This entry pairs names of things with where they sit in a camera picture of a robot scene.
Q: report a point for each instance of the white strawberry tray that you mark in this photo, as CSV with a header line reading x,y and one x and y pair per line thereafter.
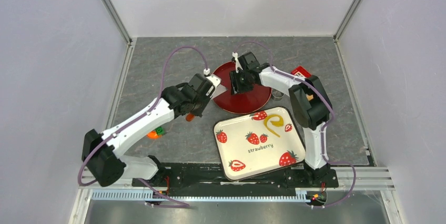
x,y
248,149

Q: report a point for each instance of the round red tray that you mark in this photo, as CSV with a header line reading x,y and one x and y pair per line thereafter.
x,y
245,103

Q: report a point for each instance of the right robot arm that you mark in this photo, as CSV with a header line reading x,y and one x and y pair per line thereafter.
x,y
310,104

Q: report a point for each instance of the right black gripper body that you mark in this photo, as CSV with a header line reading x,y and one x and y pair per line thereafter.
x,y
245,84

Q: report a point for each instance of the orange arch toy block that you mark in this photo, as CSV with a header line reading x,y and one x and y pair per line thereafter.
x,y
153,135

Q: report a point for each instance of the round metal cookie cutter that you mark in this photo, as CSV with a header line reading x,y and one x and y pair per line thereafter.
x,y
277,95

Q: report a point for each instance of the green toy brick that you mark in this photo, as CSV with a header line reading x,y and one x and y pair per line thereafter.
x,y
159,131

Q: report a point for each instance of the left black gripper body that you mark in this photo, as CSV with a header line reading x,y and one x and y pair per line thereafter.
x,y
200,104

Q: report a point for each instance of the red toy block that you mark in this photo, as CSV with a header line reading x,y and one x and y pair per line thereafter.
x,y
301,72

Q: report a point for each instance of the yellow dough scrap strip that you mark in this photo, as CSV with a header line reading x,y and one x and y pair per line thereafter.
x,y
274,120

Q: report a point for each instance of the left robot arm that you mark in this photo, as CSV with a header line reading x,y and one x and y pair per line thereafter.
x,y
104,153

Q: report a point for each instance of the wooden roller with handle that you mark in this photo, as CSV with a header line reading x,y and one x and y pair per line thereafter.
x,y
309,97

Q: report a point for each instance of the metal spatula orange handle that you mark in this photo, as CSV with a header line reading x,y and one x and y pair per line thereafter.
x,y
218,91

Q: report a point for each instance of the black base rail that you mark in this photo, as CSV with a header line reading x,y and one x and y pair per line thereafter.
x,y
199,179

